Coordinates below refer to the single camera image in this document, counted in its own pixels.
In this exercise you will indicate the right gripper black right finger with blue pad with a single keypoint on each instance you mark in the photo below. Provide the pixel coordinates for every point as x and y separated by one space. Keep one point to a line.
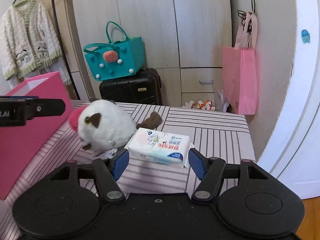
210 172

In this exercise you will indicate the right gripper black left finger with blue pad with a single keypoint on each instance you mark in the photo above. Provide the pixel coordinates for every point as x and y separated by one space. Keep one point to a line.
107 173

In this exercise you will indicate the red fluffy pom-pom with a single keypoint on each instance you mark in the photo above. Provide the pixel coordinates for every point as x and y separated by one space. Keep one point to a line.
74 117

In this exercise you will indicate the pink cardboard box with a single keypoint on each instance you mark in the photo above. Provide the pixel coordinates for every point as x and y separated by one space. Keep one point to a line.
20 144

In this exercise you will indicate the striped pink tablecloth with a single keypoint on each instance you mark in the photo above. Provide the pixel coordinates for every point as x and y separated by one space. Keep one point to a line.
213 134

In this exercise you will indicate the white panda plush toy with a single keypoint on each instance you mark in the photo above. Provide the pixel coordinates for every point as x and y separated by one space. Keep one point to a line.
105 128

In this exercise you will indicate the white tissue pack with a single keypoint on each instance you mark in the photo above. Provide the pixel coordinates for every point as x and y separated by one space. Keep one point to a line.
160 147

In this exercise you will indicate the white knit cardigan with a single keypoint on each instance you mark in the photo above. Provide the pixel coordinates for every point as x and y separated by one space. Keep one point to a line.
28 39

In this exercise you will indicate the white door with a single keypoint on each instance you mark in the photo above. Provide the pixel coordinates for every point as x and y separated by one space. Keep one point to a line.
292 152

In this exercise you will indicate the black suitcase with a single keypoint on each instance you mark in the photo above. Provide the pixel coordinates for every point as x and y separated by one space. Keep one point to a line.
143 88

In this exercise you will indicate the pink paper shopping bag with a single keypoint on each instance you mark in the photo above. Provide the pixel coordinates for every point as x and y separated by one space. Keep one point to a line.
239 71

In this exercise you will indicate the black clothes rack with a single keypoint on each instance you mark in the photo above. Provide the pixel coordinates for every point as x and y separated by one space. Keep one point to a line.
62 48

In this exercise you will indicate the teal felt tote bag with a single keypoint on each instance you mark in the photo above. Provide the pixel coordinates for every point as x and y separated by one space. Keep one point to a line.
116 59

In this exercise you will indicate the grey wooden wardrobe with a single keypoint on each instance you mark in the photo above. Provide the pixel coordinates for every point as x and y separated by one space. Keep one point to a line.
183 40

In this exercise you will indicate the blue round sticker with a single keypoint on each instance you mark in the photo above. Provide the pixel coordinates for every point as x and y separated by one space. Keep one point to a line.
305 36

